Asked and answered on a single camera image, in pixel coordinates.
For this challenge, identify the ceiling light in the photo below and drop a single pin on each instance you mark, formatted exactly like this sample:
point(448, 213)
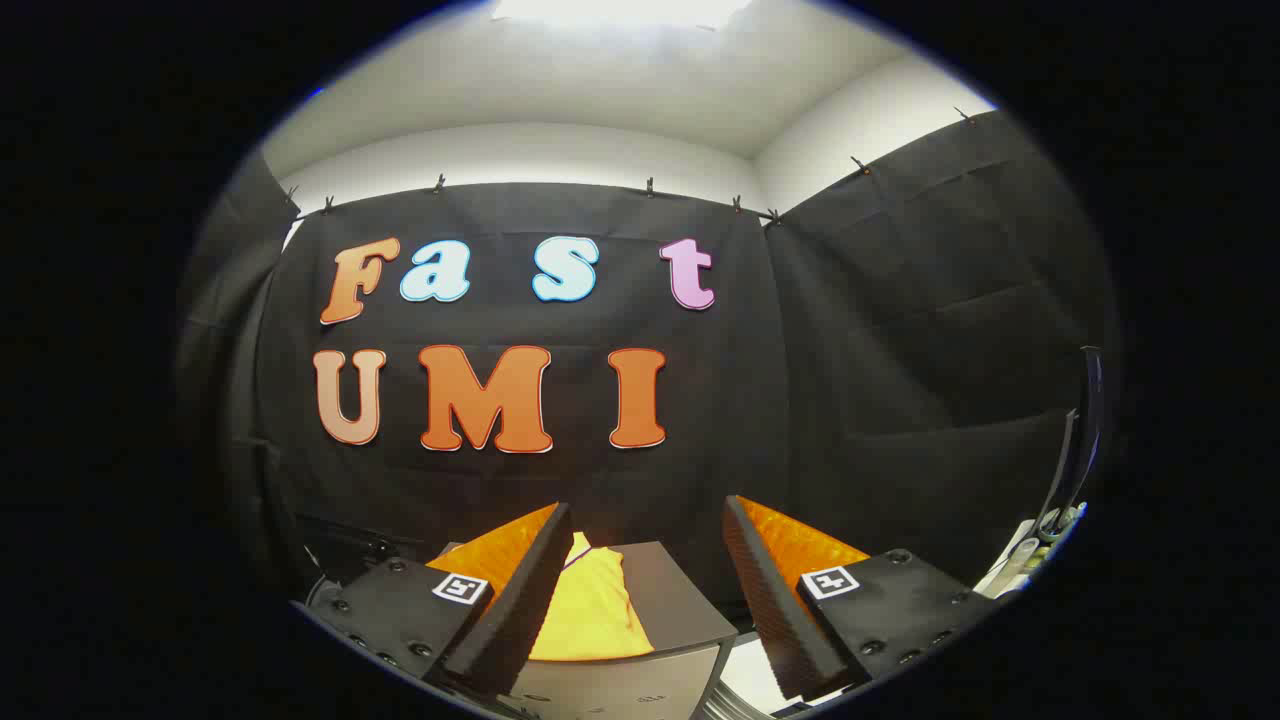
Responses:
point(620, 8)

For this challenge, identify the yellow polo shirt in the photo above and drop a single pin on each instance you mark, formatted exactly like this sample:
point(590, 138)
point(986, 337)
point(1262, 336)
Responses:
point(592, 610)

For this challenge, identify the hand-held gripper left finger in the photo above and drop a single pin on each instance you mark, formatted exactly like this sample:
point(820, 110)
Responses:
point(520, 610)

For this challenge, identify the row of black cloth clips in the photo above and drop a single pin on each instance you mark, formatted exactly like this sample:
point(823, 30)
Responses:
point(438, 184)

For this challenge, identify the dark curved frame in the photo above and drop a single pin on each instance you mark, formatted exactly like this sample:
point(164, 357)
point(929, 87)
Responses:
point(1090, 420)

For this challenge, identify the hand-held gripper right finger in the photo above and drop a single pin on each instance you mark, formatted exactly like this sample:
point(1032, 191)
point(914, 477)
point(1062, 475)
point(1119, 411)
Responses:
point(775, 610)

